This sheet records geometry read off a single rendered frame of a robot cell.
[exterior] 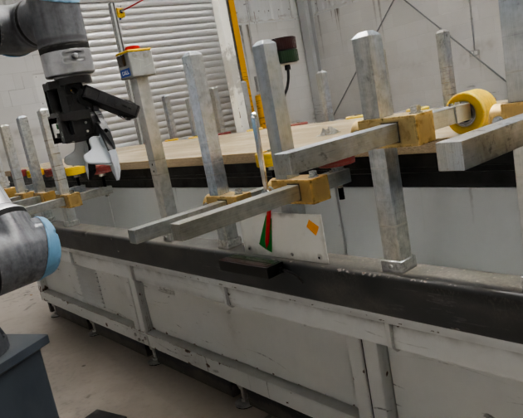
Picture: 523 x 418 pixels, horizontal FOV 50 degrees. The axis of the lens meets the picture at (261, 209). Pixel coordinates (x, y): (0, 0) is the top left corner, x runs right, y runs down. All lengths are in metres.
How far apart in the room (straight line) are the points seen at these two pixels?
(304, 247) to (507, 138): 0.58
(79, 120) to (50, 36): 0.15
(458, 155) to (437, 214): 0.61
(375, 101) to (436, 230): 0.37
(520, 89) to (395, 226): 0.31
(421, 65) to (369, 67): 8.99
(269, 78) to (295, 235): 0.32
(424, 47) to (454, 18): 0.69
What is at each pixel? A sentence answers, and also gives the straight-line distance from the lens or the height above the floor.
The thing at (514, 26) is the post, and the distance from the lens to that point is 0.83.
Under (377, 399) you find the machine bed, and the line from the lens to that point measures 1.53.
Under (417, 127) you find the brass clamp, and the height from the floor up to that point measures 0.95.
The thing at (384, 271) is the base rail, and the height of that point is 0.70.
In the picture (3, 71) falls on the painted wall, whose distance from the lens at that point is 8.91.
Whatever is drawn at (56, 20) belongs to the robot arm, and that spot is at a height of 1.23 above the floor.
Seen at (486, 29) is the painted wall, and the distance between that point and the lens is 9.27.
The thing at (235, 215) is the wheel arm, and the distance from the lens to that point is 1.01.
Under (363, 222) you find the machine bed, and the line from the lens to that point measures 1.33.
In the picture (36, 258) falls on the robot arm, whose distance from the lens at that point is 1.41.
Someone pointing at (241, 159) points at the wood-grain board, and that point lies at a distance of 1.57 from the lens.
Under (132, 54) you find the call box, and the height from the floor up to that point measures 1.21.
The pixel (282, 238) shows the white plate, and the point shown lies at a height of 0.75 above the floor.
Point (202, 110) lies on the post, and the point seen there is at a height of 1.04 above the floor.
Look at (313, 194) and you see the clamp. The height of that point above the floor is 0.84.
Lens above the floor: 1.04
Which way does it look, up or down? 11 degrees down
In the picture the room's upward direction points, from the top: 11 degrees counter-clockwise
